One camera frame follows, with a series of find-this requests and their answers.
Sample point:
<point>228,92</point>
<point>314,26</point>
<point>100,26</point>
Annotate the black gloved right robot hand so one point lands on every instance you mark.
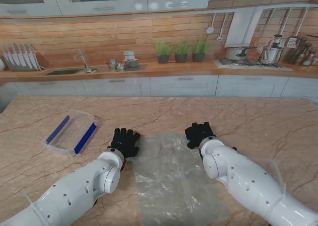
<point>198,134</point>

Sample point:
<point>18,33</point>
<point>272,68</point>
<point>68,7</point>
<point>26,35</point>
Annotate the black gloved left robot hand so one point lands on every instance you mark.
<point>125,142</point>

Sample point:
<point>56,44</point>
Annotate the clear bubble film sheet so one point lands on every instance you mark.
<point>171,181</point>

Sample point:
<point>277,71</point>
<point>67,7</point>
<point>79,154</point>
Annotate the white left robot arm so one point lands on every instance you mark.
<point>74,191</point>

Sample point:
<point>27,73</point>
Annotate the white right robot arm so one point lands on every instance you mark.
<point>243,176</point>

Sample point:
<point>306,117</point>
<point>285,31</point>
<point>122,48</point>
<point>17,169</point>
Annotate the clear plastic lid blue label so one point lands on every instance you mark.
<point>273,166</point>

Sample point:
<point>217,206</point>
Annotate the printed kitchen backdrop banner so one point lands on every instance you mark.
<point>99,37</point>

